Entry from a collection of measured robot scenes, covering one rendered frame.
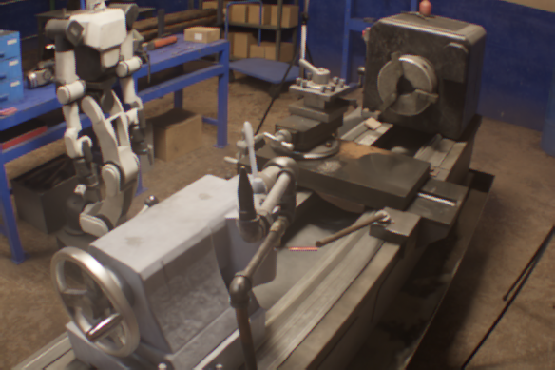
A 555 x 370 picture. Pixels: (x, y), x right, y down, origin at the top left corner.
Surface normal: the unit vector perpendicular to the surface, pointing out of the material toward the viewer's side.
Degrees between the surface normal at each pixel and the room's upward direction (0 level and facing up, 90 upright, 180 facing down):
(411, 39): 90
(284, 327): 0
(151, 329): 90
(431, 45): 90
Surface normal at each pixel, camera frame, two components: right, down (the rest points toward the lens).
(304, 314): 0.05, -0.91
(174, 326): 0.83, -0.08
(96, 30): 0.41, 0.31
